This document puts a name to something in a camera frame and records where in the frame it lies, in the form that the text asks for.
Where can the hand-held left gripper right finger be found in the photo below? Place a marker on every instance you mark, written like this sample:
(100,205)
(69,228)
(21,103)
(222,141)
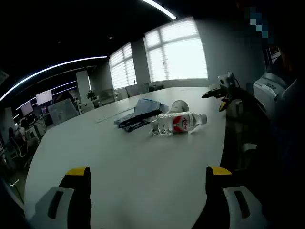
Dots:
(228,198)

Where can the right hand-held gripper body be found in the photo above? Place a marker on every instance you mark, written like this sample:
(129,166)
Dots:
(226,81)

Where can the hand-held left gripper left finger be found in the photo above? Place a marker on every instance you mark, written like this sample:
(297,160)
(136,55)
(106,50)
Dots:
(71,190)

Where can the white paper cup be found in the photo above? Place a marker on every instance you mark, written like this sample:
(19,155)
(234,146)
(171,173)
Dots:
(177,107)

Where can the clear plastic water bottle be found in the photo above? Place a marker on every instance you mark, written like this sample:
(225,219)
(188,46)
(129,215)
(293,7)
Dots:
(181,124)

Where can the blue tissue pack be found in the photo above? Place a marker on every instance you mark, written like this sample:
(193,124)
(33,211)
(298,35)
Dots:
(147,105)

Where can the blue wipes packet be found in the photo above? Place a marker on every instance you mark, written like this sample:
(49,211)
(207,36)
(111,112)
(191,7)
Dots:
(124,118)

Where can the white chest device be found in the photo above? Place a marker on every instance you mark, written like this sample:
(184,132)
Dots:
(267,86)

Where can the window with white blinds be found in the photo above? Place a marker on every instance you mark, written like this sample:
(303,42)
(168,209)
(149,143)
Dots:
(122,69)
(178,55)

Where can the white table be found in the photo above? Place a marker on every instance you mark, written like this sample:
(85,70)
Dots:
(119,167)

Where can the grey mesh office chair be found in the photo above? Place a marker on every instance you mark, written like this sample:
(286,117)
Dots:
(63,112)

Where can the green potted plant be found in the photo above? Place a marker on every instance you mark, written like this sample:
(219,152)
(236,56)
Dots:
(90,95)

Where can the white ceiling light strip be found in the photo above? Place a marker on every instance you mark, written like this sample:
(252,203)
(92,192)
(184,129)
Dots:
(159,9)
(47,69)

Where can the pink wall screen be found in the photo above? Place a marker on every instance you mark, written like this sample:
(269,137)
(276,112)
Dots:
(26,109)

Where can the white wall screen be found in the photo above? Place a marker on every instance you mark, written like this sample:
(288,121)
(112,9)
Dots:
(44,97)

